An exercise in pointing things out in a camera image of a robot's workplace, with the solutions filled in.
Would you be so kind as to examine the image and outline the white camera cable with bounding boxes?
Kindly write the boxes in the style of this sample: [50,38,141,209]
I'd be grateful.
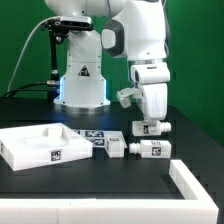
[6,18,51,93]

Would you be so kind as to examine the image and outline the white tag sheet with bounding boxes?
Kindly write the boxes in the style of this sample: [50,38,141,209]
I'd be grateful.
[75,129,127,148]

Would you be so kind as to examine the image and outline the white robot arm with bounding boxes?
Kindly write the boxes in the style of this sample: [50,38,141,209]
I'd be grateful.
[45,0,170,134]

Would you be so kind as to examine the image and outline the black cables at left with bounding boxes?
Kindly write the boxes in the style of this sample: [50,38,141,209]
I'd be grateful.
[2,79,61,98]

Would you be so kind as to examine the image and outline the white square tabletop tray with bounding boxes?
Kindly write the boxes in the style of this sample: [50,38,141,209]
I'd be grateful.
[0,123,93,171]

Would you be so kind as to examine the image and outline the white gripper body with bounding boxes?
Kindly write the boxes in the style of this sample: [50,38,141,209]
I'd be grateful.
[137,83,168,120]

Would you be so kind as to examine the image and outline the white L-shaped corner fence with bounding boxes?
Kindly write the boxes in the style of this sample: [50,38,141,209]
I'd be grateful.
[0,160,219,224]

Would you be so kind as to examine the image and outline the black camera on stand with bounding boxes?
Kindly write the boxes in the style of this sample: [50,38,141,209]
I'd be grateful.
[40,16,94,103]

